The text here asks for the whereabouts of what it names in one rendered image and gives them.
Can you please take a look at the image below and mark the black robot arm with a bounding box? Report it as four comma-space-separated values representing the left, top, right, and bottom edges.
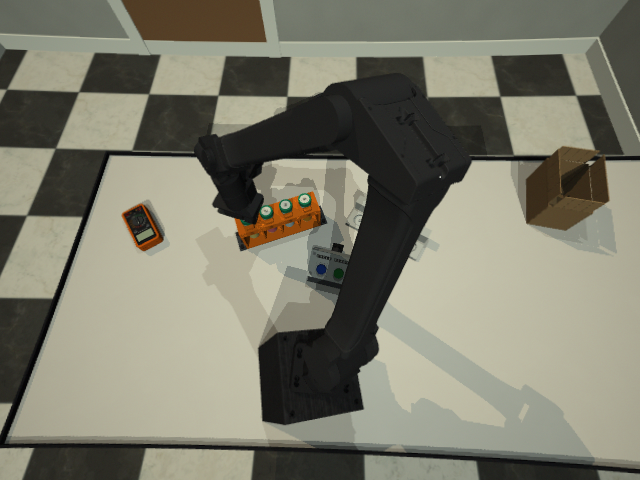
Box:
194, 73, 472, 398

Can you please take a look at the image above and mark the brown cardboard box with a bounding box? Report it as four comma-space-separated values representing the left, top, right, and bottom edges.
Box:
526, 146, 610, 230

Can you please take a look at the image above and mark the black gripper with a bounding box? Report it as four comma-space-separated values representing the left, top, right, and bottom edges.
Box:
212, 183, 264, 225

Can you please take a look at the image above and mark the grey key housing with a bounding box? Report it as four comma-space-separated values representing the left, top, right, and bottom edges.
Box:
306, 243, 351, 289

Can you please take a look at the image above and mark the orange digital multimeter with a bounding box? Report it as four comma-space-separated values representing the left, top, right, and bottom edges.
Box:
122, 204, 163, 251

